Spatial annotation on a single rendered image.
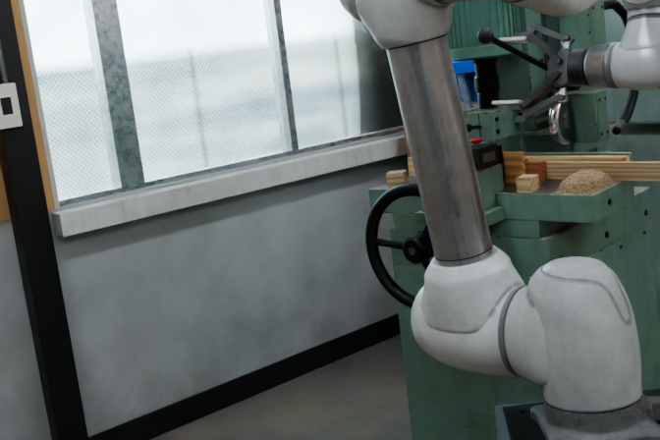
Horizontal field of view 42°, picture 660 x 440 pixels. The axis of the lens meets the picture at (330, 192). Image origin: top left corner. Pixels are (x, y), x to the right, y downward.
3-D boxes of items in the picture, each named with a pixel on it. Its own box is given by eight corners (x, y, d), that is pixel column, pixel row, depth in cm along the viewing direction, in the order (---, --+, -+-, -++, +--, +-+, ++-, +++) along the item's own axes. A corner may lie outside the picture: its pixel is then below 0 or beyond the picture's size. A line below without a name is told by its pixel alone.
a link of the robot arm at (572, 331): (617, 420, 128) (599, 276, 125) (510, 404, 141) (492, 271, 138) (662, 382, 140) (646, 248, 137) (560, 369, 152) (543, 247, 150)
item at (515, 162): (465, 184, 210) (462, 152, 209) (467, 183, 212) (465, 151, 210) (523, 185, 200) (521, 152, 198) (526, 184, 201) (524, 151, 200)
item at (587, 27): (561, 66, 214) (556, 4, 212) (577, 62, 221) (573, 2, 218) (593, 63, 209) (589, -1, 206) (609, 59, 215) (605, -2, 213)
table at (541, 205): (345, 220, 214) (342, 196, 213) (417, 194, 236) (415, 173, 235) (575, 235, 174) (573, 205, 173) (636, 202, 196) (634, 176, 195)
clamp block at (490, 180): (419, 212, 198) (415, 174, 197) (453, 199, 208) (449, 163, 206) (475, 215, 188) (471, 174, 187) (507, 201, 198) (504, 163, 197)
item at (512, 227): (394, 229, 217) (393, 213, 216) (442, 210, 232) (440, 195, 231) (540, 239, 190) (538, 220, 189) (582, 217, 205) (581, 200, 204)
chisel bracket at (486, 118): (468, 147, 211) (466, 113, 209) (499, 138, 221) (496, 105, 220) (495, 147, 206) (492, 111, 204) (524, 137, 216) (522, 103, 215)
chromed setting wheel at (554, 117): (547, 149, 210) (543, 98, 208) (571, 141, 219) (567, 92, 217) (559, 149, 208) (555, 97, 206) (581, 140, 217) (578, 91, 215)
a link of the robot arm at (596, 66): (630, 48, 175) (601, 50, 178) (611, 35, 168) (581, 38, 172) (626, 92, 174) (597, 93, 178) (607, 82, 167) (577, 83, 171)
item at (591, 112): (563, 142, 216) (559, 94, 214) (576, 138, 221) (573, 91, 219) (599, 142, 210) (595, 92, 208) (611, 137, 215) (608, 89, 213)
